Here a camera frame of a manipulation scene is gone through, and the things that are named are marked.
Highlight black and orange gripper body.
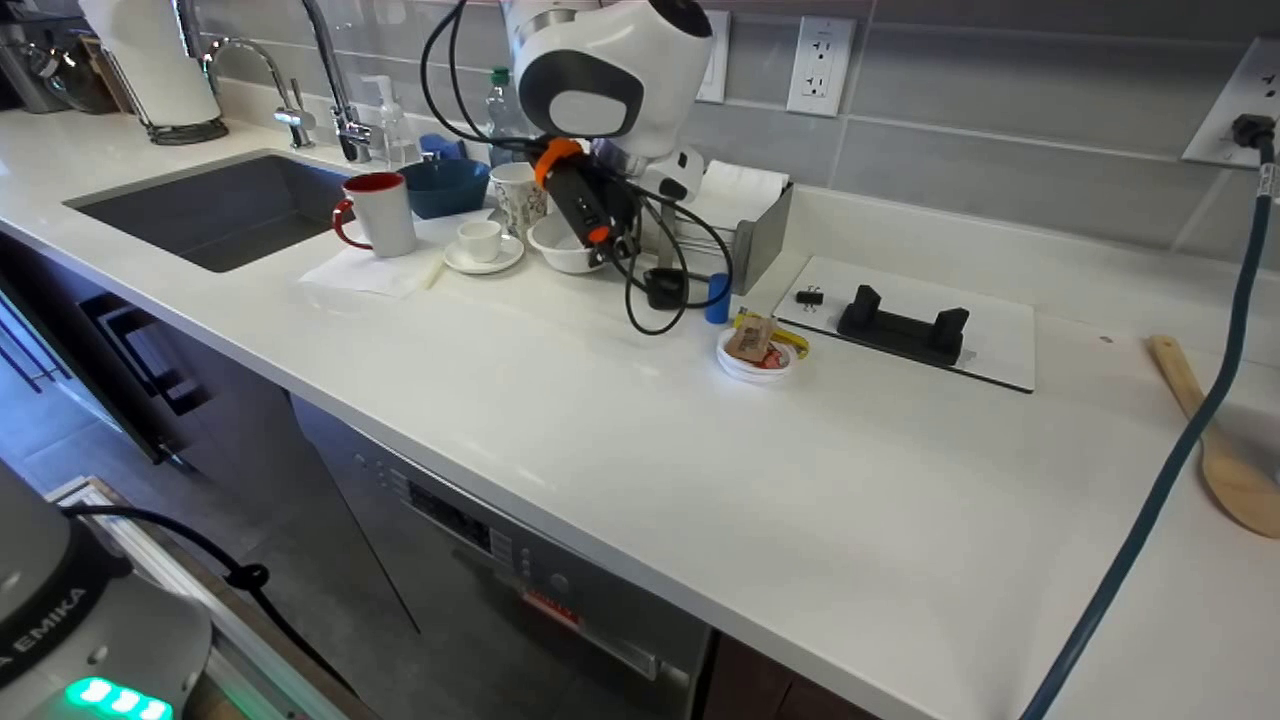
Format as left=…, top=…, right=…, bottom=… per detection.
left=529, top=132, right=640, bottom=254

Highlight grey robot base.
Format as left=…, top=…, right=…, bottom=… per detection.
left=0, top=464, right=216, bottom=720

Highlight patterned white mug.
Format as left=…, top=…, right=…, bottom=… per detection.
left=484, top=161, right=556, bottom=238

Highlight white teacup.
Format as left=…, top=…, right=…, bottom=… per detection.
left=452, top=217, right=518, bottom=266

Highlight small black cup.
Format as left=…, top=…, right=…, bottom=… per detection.
left=640, top=263, right=691, bottom=315

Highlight white saucer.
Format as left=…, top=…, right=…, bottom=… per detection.
left=442, top=233, right=532, bottom=279

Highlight clear plastic water bottle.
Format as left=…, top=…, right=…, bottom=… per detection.
left=480, top=62, right=529, bottom=170

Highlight blue dish container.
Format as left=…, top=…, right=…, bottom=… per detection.
left=402, top=127, right=492, bottom=223

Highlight small blue cylinder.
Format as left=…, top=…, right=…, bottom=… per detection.
left=706, top=266, right=738, bottom=327

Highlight grey napkin holder with napkins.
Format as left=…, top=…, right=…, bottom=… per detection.
left=657, top=156, right=795, bottom=294

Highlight red and white mug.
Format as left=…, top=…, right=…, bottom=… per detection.
left=328, top=167, right=425, bottom=263

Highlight clear soap dispenser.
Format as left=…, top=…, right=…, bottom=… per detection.
left=357, top=72, right=422, bottom=170

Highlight brown and yellow food packets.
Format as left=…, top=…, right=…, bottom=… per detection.
left=724, top=306, right=813, bottom=373

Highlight small white dish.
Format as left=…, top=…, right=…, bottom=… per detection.
left=713, top=322, right=805, bottom=389

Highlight chrome tall tap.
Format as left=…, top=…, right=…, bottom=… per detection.
left=292, top=0, right=376, bottom=167

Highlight chrome curved faucet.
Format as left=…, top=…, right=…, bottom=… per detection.
left=195, top=33, right=326, bottom=151

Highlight dark kitchen sink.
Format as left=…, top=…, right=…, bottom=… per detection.
left=65, top=146, right=362, bottom=274

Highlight stainless steel dishwasher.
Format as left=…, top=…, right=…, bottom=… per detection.
left=290, top=390, right=719, bottom=720

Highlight white flat board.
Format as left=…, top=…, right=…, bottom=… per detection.
left=774, top=253, right=1039, bottom=395

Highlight white kettle appliance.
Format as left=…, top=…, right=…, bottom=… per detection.
left=78, top=0, right=232, bottom=146

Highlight white outlet plate with plug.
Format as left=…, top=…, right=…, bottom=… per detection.
left=1181, top=33, right=1280, bottom=170

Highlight wooden spoon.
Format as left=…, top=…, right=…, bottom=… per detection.
left=1143, top=332, right=1280, bottom=542

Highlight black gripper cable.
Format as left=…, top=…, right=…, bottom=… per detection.
left=599, top=175, right=739, bottom=341

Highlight white light switch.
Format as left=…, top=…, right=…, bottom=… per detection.
left=691, top=4, right=738, bottom=104

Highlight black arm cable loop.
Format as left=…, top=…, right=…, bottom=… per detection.
left=418, top=0, right=541, bottom=151

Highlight white wall outlet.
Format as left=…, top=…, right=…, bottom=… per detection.
left=784, top=12, right=859, bottom=118

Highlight black bracket object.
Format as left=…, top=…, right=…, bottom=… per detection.
left=832, top=279, right=974, bottom=373

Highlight black drawer handle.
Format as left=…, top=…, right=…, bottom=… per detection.
left=78, top=290, right=216, bottom=420

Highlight thin black cable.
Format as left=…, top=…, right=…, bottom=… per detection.
left=56, top=498, right=362, bottom=698

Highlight teal power cable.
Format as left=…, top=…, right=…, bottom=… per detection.
left=1015, top=161, right=1280, bottom=720

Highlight black wall plug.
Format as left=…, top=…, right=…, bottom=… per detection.
left=1228, top=110, right=1280, bottom=167

